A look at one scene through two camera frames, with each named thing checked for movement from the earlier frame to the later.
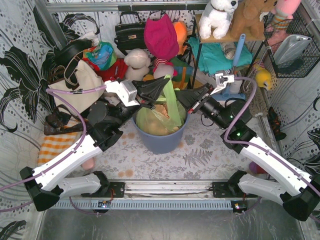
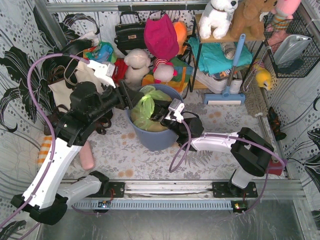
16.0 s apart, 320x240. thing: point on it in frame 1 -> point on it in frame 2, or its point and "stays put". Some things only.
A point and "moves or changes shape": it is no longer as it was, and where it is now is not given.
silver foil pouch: [290, 48] stays put
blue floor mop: [226, 93] stays put
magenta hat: [161, 38] stays put
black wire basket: [294, 51] stays put
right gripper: [200, 99] -> [161, 113]
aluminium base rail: [169, 190] stays put
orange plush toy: [181, 29] stays put
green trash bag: [167, 113] moves or changes shape
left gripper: [139, 94] -> [124, 94]
